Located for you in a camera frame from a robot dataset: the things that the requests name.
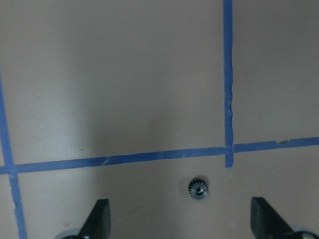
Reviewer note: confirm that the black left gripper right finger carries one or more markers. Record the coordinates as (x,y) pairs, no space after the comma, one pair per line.
(266,223)

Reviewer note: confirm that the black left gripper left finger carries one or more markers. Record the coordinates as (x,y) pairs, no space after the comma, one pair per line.
(97,225)

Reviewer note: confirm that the small black gear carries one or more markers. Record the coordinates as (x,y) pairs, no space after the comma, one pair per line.
(198,189)

